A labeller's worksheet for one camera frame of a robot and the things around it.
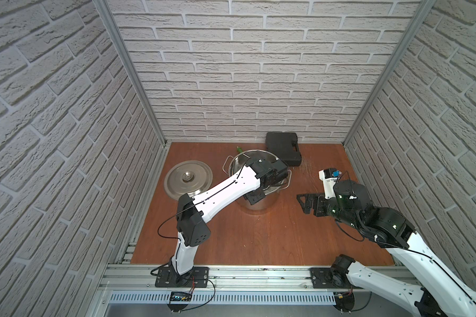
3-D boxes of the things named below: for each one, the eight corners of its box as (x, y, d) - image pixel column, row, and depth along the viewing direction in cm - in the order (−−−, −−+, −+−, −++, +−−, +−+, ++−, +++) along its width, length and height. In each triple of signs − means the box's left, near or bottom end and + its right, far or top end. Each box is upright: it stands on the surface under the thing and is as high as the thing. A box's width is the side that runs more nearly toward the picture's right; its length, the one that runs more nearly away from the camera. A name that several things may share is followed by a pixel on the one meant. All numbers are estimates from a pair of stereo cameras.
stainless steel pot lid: (161, 199, 98) (159, 195, 95) (172, 165, 111) (170, 162, 109) (209, 199, 98) (208, 196, 95) (214, 165, 111) (213, 162, 109)
